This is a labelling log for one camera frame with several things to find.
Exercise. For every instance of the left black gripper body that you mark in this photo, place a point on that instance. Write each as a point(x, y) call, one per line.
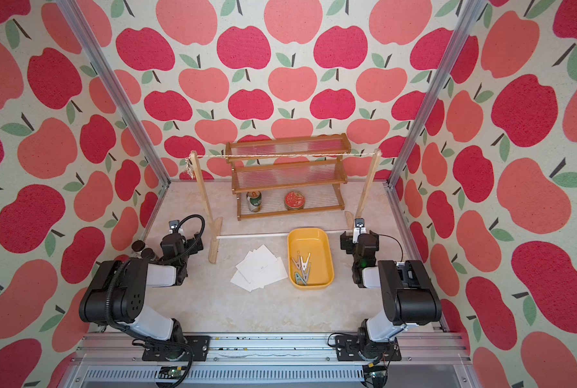
point(190, 248)

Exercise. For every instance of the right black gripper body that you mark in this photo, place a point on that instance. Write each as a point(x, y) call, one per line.
point(351, 247)

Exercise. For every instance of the white clothespin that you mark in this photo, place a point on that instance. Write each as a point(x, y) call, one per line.
point(306, 269)

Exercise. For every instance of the pink clothespin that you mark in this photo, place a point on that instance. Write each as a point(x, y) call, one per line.
point(305, 262)

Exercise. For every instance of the grey clothespin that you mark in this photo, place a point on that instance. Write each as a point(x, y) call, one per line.
point(298, 264)

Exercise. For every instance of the white postcard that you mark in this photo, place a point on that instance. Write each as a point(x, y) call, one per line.
point(272, 273)
point(258, 282)
point(255, 262)
point(239, 280)

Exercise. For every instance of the teal clothespin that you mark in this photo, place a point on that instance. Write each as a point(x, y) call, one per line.
point(299, 280)

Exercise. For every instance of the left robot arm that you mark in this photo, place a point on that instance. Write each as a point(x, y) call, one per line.
point(116, 296)

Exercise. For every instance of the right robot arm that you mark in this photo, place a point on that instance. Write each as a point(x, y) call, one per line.
point(409, 300)

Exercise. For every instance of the red lid tin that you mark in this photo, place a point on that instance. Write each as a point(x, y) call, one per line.
point(294, 200)

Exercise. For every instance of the green label can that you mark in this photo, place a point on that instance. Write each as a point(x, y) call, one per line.
point(254, 201)

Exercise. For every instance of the wooden shelf rack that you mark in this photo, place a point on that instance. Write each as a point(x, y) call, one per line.
point(310, 165)

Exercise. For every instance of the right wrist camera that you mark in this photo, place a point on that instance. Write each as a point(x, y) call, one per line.
point(359, 228)

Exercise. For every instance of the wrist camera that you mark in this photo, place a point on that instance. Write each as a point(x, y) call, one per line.
point(359, 228)
point(174, 226)

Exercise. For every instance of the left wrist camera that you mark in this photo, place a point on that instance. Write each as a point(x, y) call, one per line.
point(174, 226)

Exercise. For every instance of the wooden string stand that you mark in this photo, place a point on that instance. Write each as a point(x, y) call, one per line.
point(214, 225)

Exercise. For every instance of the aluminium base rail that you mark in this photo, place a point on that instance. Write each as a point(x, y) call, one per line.
point(423, 359)

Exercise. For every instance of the left aluminium frame post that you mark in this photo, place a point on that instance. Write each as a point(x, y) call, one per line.
point(83, 32)

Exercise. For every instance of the aluminium frame post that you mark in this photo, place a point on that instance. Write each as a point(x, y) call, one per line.
point(464, 27)
point(83, 32)

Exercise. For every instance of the right aluminium frame post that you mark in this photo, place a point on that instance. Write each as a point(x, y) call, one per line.
point(464, 27)

